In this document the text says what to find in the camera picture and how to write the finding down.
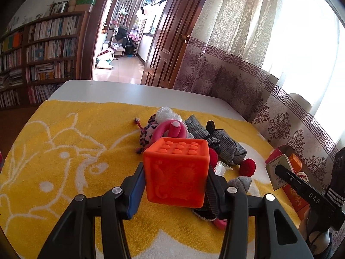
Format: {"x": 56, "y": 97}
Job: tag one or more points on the wooden bookshelf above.
{"x": 80, "y": 45}

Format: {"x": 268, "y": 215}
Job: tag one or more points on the small orange box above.
{"x": 295, "y": 162}

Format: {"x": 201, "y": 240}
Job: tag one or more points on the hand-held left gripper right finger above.
{"x": 218, "y": 194}

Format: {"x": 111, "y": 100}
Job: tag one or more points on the green gift box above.
{"x": 86, "y": 1}

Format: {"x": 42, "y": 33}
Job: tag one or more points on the wooden door frame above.
{"x": 94, "y": 32}

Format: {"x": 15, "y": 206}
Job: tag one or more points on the red cardboard box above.
{"x": 295, "y": 202}

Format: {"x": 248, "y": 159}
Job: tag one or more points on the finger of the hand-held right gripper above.
{"x": 291, "y": 179}

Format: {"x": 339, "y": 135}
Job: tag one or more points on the person's right forearm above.
{"x": 338, "y": 172}

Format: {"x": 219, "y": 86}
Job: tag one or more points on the dark wooden door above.
{"x": 167, "y": 45}

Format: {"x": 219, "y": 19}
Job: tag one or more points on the clear plastic wrap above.
{"x": 167, "y": 114}

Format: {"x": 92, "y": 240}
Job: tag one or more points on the white patterned curtain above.
{"x": 229, "y": 19}

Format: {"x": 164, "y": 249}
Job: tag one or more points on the orange studded rubber cube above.
{"x": 175, "y": 175}

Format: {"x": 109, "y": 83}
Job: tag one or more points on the rows of books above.
{"x": 51, "y": 48}

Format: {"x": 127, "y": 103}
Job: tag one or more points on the yellow patterned towel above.
{"x": 67, "y": 140}

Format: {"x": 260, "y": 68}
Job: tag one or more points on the white coat rack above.
{"x": 122, "y": 12}

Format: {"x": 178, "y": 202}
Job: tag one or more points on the dark clothes pile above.
{"x": 124, "y": 33}

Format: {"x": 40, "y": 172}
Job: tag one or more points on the hanging pink white garment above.
{"x": 141, "y": 12}

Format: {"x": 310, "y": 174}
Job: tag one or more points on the grey sock with black toe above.
{"x": 226, "y": 143}

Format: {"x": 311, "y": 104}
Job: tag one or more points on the picture frame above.
{"x": 58, "y": 8}

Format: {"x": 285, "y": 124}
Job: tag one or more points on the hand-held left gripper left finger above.
{"x": 136, "y": 191}

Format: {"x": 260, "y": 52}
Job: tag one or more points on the grey sock with dark cuff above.
{"x": 240, "y": 184}

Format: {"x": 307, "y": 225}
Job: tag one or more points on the white armchair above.
{"x": 118, "y": 50}

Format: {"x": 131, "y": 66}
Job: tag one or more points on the white bag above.
{"x": 105, "y": 63}

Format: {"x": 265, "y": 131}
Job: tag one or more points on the leopard print fabric pouch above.
{"x": 147, "y": 137}

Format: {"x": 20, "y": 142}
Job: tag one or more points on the beige small carton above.
{"x": 280, "y": 159}

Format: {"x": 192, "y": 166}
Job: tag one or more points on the pink striped cloth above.
{"x": 133, "y": 33}

